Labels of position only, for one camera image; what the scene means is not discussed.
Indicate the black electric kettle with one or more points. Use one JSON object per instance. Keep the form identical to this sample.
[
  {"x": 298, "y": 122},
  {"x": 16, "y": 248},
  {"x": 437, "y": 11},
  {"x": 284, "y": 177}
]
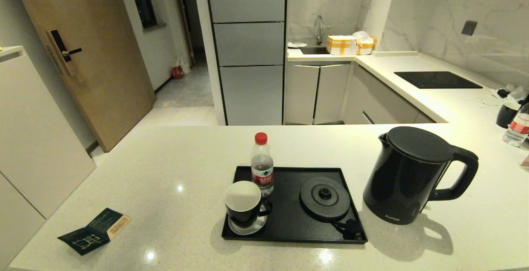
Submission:
[{"x": 405, "y": 180}]

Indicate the water bottle red cap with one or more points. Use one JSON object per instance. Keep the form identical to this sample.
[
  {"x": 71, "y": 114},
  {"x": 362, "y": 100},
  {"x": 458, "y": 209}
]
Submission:
[{"x": 262, "y": 172}]

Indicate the round black kettle base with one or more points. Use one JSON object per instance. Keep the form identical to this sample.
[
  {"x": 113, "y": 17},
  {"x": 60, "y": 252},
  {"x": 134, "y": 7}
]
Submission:
[{"x": 326, "y": 205}]

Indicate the water bottle red label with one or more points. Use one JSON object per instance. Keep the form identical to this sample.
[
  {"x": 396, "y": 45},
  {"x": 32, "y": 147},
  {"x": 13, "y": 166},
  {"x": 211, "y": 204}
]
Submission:
[{"x": 516, "y": 132}]

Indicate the tall grey cabinet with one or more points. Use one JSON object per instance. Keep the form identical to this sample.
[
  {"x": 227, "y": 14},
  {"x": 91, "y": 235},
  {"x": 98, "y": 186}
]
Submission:
[{"x": 252, "y": 89}]

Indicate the grey lower cabinet door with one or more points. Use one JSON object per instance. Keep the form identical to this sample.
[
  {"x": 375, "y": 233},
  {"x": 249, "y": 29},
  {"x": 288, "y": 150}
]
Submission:
[
  {"x": 301, "y": 95},
  {"x": 332, "y": 93}
]

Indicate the white cloth by sink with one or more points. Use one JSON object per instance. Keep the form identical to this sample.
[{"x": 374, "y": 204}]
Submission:
[{"x": 296, "y": 44}]

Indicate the kitchen sink basin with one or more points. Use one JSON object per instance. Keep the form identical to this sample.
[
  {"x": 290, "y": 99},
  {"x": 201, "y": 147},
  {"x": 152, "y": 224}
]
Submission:
[{"x": 314, "y": 50}]

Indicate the black mug white inside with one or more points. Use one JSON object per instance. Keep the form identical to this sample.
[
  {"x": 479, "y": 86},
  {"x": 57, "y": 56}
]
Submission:
[{"x": 247, "y": 216}]

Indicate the white plastic floor bag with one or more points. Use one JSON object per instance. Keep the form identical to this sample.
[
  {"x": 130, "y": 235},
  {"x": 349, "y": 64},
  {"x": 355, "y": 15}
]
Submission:
[{"x": 184, "y": 65}]

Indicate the red bag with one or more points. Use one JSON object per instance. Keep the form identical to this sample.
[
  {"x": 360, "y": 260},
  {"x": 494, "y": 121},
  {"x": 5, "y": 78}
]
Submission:
[{"x": 177, "y": 72}]

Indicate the black rectangular serving tray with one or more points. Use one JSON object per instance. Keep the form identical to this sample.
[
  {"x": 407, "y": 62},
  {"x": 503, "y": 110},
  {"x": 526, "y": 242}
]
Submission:
[{"x": 289, "y": 223}]

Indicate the chrome sink faucet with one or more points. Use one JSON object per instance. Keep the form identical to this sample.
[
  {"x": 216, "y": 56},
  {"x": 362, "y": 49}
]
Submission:
[{"x": 319, "y": 31}]

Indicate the large box yellow tape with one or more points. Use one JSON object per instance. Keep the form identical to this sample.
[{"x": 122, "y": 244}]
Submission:
[{"x": 341, "y": 46}]

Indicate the white saucer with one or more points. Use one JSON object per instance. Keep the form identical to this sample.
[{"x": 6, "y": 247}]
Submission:
[{"x": 248, "y": 231}]

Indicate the grey counter drawer cabinet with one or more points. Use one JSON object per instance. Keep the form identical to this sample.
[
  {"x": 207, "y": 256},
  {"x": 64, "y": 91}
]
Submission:
[{"x": 384, "y": 105}]

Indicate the small box yellow tape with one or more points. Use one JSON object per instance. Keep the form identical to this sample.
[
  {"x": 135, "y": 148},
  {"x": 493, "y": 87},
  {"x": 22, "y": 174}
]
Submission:
[{"x": 365, "y": 47}]

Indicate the white plastic bag on boxes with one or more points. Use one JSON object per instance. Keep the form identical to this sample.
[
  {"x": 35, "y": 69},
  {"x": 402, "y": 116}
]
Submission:
[{"x": 361, "y": 35}]

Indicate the brown wooden door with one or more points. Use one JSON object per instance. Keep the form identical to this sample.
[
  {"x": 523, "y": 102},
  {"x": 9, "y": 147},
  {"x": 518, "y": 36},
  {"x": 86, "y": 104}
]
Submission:
[{"x": 103, "y": 77}]

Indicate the black induction cooktop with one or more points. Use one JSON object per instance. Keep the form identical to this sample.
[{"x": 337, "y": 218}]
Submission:
[{"x": 438, "y": 80}]

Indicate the dark green folded booklet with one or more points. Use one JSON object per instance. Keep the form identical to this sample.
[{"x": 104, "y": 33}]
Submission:
[{"x": 89, "y": 238}]

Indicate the white side cabinet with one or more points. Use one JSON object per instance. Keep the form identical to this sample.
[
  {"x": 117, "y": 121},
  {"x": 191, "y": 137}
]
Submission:
[{"x": 33, "y": 139}]

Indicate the small black item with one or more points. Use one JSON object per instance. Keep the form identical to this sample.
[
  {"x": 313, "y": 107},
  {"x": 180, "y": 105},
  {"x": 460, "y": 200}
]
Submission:
[{"x": 503, "y": 93}]

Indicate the crumpled white tissue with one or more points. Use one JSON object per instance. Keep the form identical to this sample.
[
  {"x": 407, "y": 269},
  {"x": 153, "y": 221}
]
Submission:
[{"x": 518, "y": 94}]

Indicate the brown flat item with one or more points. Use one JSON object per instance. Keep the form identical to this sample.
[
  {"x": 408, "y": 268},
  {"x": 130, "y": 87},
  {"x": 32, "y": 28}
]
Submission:
[{"x": 525, "y": 161}]

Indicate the grey wall socket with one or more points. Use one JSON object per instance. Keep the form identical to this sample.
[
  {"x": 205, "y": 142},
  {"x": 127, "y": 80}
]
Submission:
[{"x": 469, "y": 28}]

